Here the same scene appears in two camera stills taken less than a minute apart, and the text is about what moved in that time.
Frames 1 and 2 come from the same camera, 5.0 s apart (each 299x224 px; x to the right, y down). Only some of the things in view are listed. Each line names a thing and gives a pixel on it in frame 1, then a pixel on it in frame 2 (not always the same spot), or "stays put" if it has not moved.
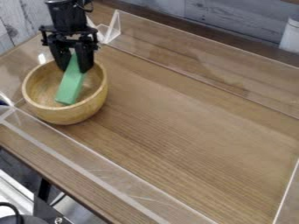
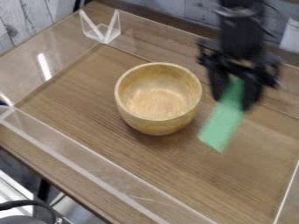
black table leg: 43,190 stays put
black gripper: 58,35 to 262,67
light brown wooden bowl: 41,88 to 158,94
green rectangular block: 71,79 to 221,125
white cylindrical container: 290,39 stays put
